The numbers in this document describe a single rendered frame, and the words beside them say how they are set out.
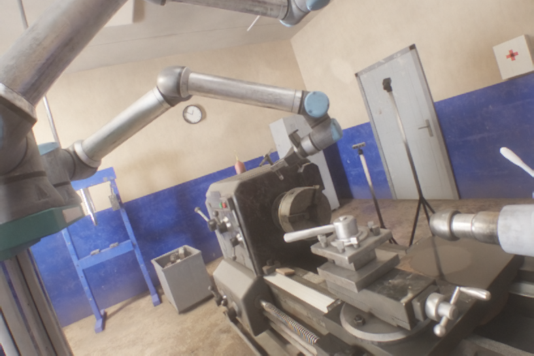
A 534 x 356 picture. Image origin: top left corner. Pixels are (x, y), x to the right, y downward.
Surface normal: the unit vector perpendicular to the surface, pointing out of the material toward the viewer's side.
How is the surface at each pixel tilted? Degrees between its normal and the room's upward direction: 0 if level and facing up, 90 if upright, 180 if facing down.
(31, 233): 90
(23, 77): 111
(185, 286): 90
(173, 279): 90
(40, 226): 90
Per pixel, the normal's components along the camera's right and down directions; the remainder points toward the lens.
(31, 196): 0.64, -0.55
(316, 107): 0.04, 0.07
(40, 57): 0.72, 0.10
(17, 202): 0.50, -0.49
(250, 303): 0.44, -0.11
